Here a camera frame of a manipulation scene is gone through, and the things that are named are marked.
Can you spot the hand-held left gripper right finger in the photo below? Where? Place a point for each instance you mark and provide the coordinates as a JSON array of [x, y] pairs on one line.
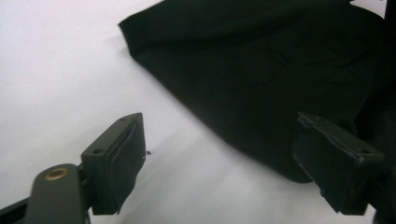
[[336, 165]]

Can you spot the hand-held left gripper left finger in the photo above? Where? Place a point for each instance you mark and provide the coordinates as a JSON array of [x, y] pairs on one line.
[[115, 161]]

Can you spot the black shorts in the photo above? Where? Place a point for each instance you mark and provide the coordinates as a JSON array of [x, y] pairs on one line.
[[249, 77]]

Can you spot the black cloth garment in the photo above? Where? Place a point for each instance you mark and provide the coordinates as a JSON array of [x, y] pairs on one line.
[[62, 77]]

